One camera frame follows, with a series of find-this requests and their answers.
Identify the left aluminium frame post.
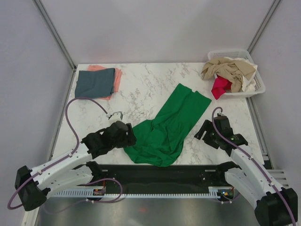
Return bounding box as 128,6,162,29
32,0,77,71

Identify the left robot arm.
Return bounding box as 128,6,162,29
15,121,136,211

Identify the cream white t shirt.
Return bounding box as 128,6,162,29
224,57,258,93

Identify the right aluminium frame post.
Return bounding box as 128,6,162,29
247,0,282,54

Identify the magenta t shirt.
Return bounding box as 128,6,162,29
211,75,232,100

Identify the aluminium frame post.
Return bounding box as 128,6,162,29
247,0,282,54
32,0,77,71

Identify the folded salmon t shirt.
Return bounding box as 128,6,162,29
87,65,123,101

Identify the white plastic laundry basket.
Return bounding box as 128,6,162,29
207,49,266,98

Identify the green polo shirt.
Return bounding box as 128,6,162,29
124,84,211,167

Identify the beige t shirt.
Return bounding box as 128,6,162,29
201,57,258,93

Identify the white slotted cable duct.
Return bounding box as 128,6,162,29
53,185,234,199

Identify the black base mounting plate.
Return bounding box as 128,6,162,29
92,162,231,193

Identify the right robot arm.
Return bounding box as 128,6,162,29
194,113,298,226

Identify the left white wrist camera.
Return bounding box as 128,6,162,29
106,111,123,121

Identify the folded blue-grey t shirt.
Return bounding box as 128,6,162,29
74,68,115,98

